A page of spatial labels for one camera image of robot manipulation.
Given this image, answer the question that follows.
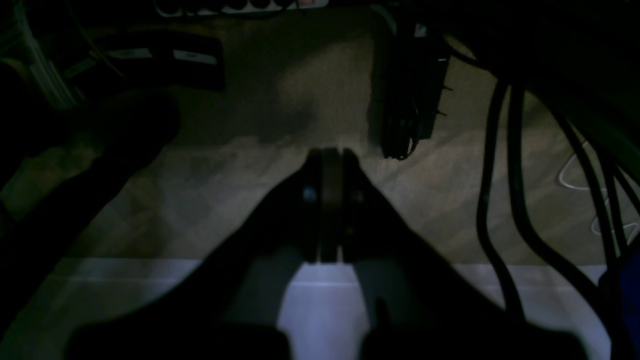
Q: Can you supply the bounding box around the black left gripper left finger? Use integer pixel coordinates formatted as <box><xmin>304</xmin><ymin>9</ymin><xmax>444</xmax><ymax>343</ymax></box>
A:
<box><xmin>70</xmin><ymin>149</ymin><xmax>323</xmax><ymax>360</ymax></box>

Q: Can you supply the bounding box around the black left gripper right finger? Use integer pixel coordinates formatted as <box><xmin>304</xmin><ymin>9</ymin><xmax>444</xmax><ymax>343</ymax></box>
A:
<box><xmin>343</xmin><ymin>149</ymin><xmax>588</xmax><ymax>360</ymax></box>

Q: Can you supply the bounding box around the black power adapter box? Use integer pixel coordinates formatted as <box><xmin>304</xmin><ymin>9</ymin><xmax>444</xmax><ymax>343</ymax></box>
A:
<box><xmin>368</xmin><ymin>18</ymin><xmax>451</xmax><ymax>161</ymax></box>

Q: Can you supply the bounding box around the black device with labels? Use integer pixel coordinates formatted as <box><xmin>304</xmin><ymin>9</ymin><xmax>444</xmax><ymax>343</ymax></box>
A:
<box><xmin>55</xmin><ymin>29</ymin><xmax>226</xmax><ymax>100</ymax></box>

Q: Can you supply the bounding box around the white cable on floor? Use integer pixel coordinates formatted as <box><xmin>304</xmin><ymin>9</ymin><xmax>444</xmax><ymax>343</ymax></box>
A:
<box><xmin>558</xmin><ymin>150</ymin><xmax>640</xmax><ymax>238</ymax></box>

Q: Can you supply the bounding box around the black cable bundle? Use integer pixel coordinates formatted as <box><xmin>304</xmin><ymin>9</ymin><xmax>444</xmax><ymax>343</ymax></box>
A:
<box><xmin>440</xmin><ymin>30</ymin><xmax>640</xmax><ymax>331</ymax></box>

